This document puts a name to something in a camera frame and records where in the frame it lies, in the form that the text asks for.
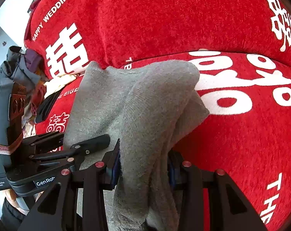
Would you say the cream cloth on sofa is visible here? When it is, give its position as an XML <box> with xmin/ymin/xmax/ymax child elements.
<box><xmin>44</xmin><ymin>73</ymin><xmax>84</xmax><ymax>99</ymax></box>

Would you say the grey small garment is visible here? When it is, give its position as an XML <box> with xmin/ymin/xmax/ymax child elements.
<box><xmin>63</xmin><ymin>60</ymin><xmax>209</xmax><ymax>230</ymax></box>

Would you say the pile of dark clothes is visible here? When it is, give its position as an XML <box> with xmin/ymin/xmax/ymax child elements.
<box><xmin>0</xmin><ymin>46</ymin><xmax>62</xmax><ymax>128</ymax></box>

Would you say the red sofa cover with lettering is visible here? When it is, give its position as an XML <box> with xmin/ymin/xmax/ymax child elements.
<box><xmin>24</xmin><ymin>0</ymin><xmax>291</xmax><ymax>230</ymax></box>

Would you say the person's left hand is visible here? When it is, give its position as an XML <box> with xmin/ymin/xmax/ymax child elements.
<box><xmin>4</xmin><ymin>189</ymin><xmax>29</xmax><ymax>215</ymax></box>

